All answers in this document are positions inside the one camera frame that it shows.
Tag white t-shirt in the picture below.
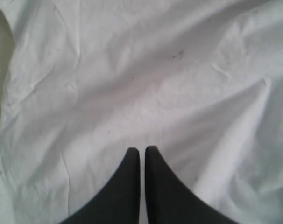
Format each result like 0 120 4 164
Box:
0 0 283 224

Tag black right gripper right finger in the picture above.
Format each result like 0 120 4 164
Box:
145 146 228 224

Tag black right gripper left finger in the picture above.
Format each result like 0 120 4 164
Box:
62 147 140 224

